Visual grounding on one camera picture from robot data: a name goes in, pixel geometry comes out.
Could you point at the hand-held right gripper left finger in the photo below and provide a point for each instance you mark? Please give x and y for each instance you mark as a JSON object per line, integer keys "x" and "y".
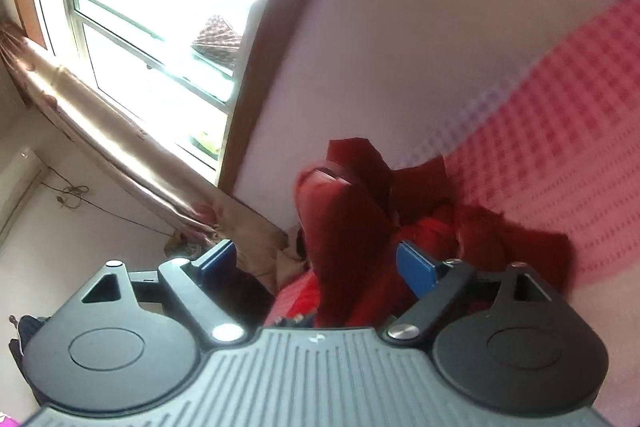
{"x": 215, "y": 261}

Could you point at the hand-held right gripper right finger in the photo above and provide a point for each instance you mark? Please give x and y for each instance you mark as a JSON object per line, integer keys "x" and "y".
{"x": 418, "y": 269}

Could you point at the red puffer jacket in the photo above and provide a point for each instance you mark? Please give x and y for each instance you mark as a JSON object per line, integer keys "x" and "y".
{"x": 360, "y": 237}

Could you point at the beige patterned curtain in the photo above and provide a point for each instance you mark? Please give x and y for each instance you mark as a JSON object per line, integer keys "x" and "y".
{"x": 125, "y": 157}

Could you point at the pink checked bed sheet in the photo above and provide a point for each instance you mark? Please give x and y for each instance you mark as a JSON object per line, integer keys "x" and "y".
{"x": 545, "y": 132}

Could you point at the white air conditioner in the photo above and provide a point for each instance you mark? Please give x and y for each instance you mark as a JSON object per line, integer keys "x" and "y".
{"x": 17, "y": 187}

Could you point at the brown framed window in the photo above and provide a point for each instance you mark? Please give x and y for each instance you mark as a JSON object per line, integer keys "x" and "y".
{"x": 150, "y": 22}

